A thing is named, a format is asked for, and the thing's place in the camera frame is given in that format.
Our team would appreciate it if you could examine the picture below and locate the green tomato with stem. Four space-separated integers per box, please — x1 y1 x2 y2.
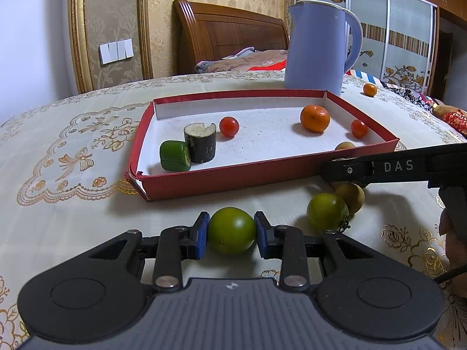
306 193 350 235

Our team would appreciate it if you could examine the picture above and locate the tan longan fruit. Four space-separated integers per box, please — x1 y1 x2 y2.
335 183 365 215

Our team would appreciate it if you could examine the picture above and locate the green cube fruit piece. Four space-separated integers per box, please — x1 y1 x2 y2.
159 140 191 172

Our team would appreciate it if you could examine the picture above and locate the small red cherry tomato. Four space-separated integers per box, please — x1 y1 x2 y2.
351 119 368 139

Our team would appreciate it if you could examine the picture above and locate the small tan longan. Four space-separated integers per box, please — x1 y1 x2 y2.
335 141 356 151

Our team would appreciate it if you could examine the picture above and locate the pale-topped dark cylinder piece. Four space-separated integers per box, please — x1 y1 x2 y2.
184 122 217 164

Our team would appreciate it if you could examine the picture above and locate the orange mandarin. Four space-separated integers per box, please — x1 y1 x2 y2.
300 105 330 134

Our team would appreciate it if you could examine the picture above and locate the person's hand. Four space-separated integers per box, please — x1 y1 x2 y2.
438 209 467 270

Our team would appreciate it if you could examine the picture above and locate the red cardboard tray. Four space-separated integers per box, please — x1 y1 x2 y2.
126 89 399 201

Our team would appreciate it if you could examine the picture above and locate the small orange kumquat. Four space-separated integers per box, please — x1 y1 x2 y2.
363 83 378 97

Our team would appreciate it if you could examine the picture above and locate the cream floral tablecloth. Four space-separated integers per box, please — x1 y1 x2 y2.
1 71 466 349

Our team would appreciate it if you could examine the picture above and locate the floral sliding wardrobe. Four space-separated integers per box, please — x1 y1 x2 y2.
290 0 466 95

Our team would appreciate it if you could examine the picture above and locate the blue electric kettle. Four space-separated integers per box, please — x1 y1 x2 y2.
284 0 363 96

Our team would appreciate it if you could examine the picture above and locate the pink bed quilt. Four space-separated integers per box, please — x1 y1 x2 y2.
195 47 287 74

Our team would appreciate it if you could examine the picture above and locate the wooden bed headboard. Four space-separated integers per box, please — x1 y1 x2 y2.
172 0 289 74

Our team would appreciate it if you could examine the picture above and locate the white wall switch panel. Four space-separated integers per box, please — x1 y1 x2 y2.
99 39 134 65

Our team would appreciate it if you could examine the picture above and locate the gold wall moulding frame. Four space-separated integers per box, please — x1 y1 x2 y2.
67 0 154 93

